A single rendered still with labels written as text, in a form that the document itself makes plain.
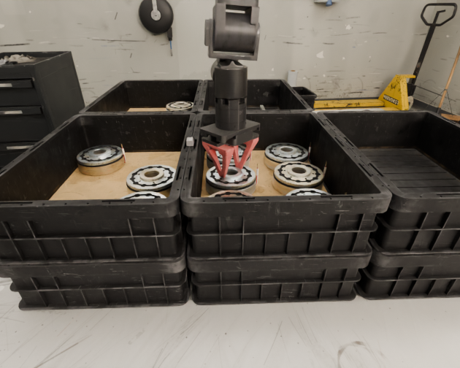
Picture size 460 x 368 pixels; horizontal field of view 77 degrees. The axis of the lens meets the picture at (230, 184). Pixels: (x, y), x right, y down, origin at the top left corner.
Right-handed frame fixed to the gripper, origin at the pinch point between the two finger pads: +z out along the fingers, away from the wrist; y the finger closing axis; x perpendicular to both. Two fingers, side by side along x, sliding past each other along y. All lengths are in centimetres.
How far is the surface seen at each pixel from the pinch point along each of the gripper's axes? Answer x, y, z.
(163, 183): -7.4, 11.3, 1.7
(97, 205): 1.5, 27.2, -4.9
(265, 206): 17.1, 11.0, -4.2
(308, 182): 13.3, -8.1, 1.3
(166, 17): -261, -171, -29
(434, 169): 28.7, -39.9, 4.3
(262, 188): 4.8, -4.6, 4.4
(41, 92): -155, -8, 8
